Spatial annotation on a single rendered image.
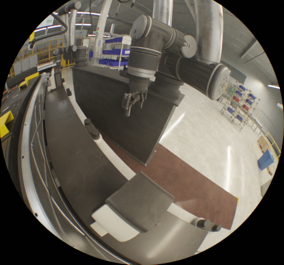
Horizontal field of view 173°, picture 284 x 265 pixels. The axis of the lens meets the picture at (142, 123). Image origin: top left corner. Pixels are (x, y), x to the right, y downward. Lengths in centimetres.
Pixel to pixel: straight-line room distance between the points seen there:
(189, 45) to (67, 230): 59
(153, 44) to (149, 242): 51
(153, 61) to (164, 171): 122
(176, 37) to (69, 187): 54
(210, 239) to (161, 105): 78
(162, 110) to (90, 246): 73
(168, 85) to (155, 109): 20
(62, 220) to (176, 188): 124
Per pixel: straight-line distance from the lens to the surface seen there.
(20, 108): 45
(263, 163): 474
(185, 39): 41
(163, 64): 65
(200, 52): 50
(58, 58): 166
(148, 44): 31
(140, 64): 31
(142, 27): 31
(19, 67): 1042
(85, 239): 23
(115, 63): 281
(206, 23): 50
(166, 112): 68
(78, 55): 174
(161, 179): 126
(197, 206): 148
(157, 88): 65
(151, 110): 72
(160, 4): 61
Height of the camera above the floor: 113
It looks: 40 degrees down
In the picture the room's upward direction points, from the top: 15 degrees clockwise
